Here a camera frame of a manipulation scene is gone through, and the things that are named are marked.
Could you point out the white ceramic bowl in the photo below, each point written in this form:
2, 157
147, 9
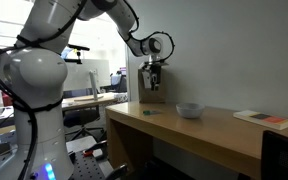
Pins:
190, 110

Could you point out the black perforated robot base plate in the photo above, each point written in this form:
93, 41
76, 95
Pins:
85, 168

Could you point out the white book orange cover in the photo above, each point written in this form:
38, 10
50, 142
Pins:
262, 119

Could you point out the green pen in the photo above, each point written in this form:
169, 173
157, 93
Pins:
150, 112

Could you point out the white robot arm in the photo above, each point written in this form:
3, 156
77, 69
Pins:
32, 73

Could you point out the white computer monitor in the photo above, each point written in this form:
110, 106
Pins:
90, 74

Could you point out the brown paper bag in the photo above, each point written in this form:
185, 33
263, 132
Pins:
147, 95

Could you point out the wooden background desk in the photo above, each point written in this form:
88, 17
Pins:
90, 101

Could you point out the black background office chair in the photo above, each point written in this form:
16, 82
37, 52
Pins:
80, 117

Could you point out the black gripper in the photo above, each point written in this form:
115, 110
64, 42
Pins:
155, 74

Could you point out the black camera on stand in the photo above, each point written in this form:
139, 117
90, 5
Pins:
78, 50

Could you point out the orange handled clamp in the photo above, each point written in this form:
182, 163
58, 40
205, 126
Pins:
97, 146

